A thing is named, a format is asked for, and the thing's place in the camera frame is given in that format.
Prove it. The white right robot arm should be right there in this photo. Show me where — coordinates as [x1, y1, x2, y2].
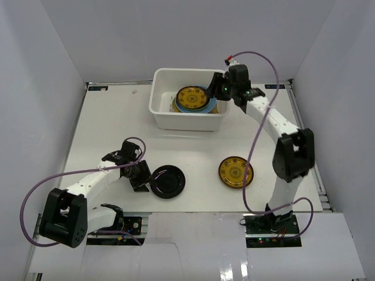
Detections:
[206, 64, 315, 234]

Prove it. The white plastic bin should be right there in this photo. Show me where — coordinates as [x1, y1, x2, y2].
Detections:
[149, 68, 229, 131]

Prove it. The light blue plate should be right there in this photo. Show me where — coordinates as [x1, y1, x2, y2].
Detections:
[176, 98, 217, 114]

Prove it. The black plate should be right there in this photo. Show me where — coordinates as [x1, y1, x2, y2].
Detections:
[150, 165, 186, 200]

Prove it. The white paper sheet front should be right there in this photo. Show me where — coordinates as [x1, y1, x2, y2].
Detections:
[29, 213, 365, 280]

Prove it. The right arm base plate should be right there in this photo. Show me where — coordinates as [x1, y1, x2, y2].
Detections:
[240, 215, 302, 249]

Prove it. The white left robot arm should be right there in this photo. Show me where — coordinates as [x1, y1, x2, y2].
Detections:
[39, 137, 151, 248]

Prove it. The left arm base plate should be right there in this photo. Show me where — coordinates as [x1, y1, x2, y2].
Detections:
[88, 215, 144, 239]

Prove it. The round woven bamboo plate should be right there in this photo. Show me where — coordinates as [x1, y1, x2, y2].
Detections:
[171, 98, 180, 113]

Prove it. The rectangular woven bamboo plate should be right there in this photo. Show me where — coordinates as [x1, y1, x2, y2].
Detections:
[212, 101, 219, 114]

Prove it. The yellow patterned plate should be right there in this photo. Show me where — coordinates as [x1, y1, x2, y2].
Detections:
[175, 85, 210, 111]
[218, 156, 254, 189]

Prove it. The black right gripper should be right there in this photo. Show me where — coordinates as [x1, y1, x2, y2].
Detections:
[204, 73, 237, 102]

